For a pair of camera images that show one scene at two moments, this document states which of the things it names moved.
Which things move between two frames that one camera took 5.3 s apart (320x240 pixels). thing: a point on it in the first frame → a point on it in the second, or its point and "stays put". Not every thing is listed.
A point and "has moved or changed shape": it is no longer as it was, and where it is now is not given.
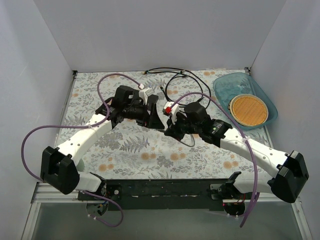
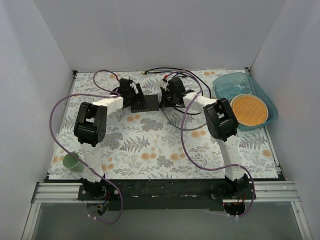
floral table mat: x=132 y=150 stays put
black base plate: x=172 y=194 stays put
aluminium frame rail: x=43 y=194 stays put
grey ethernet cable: x=189 y=146 has moved or changed shape
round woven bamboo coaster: x=248 y=110 stays put
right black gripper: x=177 y=127 → x=165 y=96
